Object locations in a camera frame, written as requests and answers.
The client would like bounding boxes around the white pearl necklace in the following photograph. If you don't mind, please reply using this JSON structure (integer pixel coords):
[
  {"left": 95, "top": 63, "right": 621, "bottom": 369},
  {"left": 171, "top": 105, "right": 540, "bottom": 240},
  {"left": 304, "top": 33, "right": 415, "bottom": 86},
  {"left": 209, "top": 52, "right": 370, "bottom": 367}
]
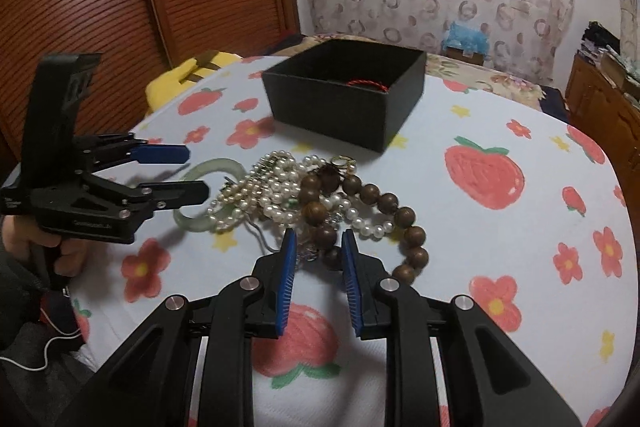
[{"left": 204, "top": 149, "right": 396, "bottom": 241}]

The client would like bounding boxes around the yellow pikachu plush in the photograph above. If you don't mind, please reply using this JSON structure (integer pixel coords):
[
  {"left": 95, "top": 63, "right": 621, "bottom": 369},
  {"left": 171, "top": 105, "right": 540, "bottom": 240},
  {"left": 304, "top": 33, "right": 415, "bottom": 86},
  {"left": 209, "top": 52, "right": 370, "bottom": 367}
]
[{"left": 145, "top": 50, "right": 241, "bottom": 115}]

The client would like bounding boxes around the green jade bangle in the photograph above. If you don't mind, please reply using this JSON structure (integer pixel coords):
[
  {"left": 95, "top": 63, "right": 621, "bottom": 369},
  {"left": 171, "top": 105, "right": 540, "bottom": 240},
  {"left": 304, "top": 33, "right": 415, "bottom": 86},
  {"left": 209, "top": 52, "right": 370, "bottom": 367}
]
[{"left": 172, "top": 158, "right": 246, "bottom": 233}]

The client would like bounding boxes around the white cable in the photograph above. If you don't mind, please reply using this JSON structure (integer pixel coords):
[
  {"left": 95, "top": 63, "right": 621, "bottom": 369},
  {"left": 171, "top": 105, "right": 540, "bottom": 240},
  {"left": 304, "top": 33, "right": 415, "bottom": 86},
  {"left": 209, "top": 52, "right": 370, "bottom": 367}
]
[{"left": 0, "top": 300, "right": 84, "bottom": 373}]

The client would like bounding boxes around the black jewelry box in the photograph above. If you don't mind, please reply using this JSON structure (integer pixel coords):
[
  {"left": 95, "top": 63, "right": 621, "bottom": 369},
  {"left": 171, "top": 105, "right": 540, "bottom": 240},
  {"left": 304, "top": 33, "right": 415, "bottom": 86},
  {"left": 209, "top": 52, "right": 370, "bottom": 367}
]
[{"left": 262, "top": 40, "right": 427, "bottom": 153}]

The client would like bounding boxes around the blue wrapped cardboard box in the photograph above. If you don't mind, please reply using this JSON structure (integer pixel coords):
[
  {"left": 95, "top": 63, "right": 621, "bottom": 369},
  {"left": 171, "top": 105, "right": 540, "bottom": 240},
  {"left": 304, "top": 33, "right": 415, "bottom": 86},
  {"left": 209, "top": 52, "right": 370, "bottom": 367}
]
[{"left": 442, "top": 22, "right": 489, "bottom": 66}]

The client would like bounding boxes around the pile of folded clothes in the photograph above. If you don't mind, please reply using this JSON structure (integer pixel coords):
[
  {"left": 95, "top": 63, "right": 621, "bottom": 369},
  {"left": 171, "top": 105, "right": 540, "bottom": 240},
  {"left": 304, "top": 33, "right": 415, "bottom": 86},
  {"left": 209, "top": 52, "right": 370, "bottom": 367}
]
[{"left": 579, "top": 20, "right": 620, "bottom": 65}]

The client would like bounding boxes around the wooden sideboard cabinet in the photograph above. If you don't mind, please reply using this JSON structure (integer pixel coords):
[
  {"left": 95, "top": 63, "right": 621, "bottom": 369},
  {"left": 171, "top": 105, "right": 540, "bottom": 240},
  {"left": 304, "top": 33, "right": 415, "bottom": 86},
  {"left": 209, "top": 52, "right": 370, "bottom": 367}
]
[{"left": 564, "top": 51, "right": 640, "bottom": 228}]

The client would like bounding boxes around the red string bracelet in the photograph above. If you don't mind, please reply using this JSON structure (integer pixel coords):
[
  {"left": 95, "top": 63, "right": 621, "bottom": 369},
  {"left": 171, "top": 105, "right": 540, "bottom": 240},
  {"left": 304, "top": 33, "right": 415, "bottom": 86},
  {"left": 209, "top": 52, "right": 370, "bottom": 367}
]
[{"left": 345, "top": 77, "right": 393, "bottom": 94}]

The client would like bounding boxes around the tied beige side curtain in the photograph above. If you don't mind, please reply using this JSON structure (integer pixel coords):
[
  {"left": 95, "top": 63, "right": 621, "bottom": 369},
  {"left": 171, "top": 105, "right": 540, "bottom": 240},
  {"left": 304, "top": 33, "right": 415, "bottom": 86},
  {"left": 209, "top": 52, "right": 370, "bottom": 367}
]
[{"left": 620, "top": 0, "right": 640, "bottom": 64}]

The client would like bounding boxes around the person's left hand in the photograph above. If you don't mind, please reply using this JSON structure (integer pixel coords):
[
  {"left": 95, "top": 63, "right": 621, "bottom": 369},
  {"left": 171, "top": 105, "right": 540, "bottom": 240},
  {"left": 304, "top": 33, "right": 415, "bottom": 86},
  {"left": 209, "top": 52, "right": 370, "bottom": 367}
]
[{"left": 1, "top": 216, "right": 90, "bottom": 277}]

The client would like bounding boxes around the brown wooden bead bracelet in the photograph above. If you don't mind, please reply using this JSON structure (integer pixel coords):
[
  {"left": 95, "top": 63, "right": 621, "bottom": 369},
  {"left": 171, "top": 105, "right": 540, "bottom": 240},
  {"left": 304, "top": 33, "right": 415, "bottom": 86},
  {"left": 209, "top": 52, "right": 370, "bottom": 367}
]
[{"left": 297, "top": 166, "right": 432, "bottom": 287}]

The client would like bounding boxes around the brown box on sideboard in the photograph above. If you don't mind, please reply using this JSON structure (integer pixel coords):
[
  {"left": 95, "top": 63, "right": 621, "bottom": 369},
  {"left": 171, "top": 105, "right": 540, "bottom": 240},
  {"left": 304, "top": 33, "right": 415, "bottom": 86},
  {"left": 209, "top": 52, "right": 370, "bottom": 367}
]
[{"left": 600, "top": 52, "right": 640, "bottom": 100}]

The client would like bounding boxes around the strawberry print tablecloth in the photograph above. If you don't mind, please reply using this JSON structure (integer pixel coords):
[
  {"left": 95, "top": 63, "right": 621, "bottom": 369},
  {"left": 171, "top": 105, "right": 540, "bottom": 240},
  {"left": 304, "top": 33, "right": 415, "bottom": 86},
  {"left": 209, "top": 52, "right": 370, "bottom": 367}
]
[{"left": 70, "top": 57, "right": 638, "bottom": 426}]

